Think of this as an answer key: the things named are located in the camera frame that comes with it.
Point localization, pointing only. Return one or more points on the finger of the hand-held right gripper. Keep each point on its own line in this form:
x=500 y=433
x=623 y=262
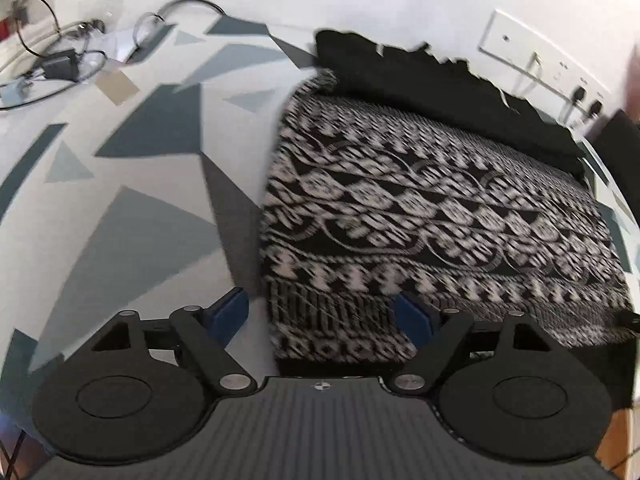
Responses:
x=632 y=321

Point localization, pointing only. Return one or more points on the black white patterned sweater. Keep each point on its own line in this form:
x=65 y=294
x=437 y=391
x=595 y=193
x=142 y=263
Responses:
x=400 y=210

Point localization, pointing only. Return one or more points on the geometric print bed sheet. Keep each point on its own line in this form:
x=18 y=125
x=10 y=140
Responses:
x=150 y=125

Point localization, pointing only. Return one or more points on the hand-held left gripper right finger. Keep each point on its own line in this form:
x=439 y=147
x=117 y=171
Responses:
x=412 y=317

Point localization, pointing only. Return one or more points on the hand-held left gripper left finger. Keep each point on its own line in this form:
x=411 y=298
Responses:
x=230 y=315

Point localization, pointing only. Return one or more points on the black plug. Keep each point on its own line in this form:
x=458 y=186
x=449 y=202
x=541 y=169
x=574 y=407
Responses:
x=578 y=97
x=595 y=110

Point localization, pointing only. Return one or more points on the white wall socket panel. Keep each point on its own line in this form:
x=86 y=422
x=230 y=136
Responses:
x=505 y=40

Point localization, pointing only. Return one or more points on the black charger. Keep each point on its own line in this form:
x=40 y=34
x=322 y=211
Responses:
x=61 y=65

